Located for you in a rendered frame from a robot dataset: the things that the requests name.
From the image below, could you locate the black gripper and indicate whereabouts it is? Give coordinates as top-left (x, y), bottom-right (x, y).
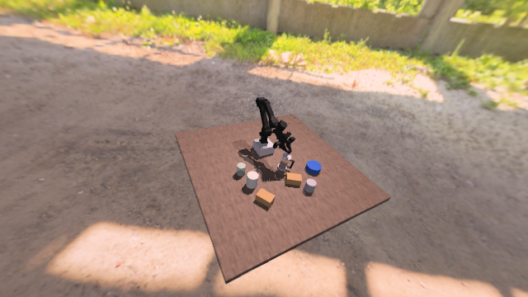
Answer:
top-left (273, 133), bottom-right (295, 153)

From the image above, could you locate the orange rectangular block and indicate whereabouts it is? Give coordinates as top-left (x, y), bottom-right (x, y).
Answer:
top-left (285, 172), bottom-right (302, 186)
top-left (255, 188), bottom-right (276, 207)

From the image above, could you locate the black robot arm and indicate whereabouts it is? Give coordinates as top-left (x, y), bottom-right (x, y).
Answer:
top-left (256, 97), bottom-right (291, 144)

